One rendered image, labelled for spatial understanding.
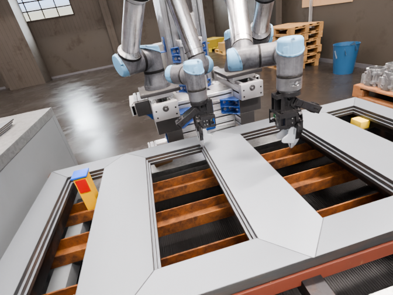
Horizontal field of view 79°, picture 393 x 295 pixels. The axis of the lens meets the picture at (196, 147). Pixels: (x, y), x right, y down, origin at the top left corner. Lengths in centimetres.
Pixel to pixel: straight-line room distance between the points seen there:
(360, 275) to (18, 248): 106
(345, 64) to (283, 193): 464
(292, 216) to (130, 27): 96
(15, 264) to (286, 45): 95
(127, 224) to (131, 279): 18
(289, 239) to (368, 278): 41
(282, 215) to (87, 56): 1184
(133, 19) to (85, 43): 1106
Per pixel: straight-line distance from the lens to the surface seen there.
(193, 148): 108
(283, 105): 81
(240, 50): 85
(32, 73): 1179
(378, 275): 104
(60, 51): 1239
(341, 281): 99
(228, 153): 99
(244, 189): 79
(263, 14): 130
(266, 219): 70
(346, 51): 524
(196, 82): 92
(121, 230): 77
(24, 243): 92
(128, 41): 122
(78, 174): 106
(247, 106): 146
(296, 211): 73
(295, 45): 76
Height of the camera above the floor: 135
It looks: 28 degrees down
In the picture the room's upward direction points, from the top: 10 degrees counter-clockwise
